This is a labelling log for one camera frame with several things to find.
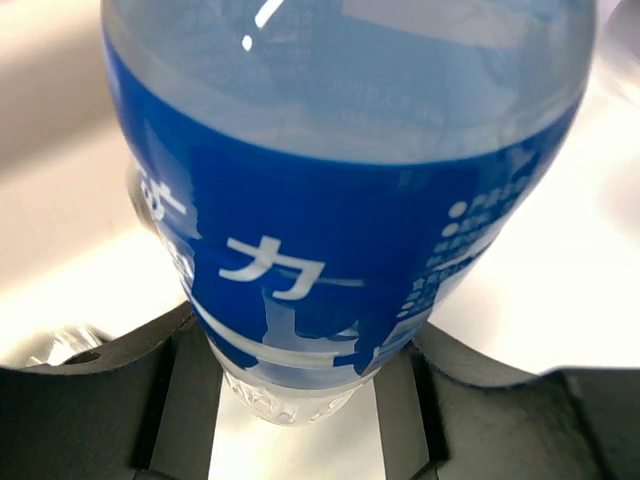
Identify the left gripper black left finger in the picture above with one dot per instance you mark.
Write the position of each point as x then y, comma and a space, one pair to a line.
143, 406

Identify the small water bottle blue cap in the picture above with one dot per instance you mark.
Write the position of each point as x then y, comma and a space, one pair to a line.
324, 173

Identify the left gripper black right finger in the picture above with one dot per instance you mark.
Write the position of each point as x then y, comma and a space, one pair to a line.
446, 411

